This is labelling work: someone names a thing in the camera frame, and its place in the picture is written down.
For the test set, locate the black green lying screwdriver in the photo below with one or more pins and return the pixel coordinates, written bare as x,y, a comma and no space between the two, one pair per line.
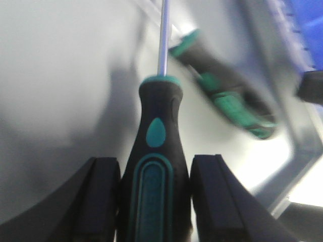
229,92

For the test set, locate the blue bin centre front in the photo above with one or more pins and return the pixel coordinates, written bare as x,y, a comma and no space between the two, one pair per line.
299,24

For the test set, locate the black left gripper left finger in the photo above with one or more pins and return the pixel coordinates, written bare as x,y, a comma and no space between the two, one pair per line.
84,208

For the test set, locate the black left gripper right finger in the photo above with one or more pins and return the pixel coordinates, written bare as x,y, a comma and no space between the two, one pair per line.
225,210

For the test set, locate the black teal screwdriver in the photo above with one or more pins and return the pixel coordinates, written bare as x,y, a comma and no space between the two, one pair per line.
154,193

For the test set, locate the grey metal tray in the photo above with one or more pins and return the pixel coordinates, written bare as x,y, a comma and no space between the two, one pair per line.
70,72

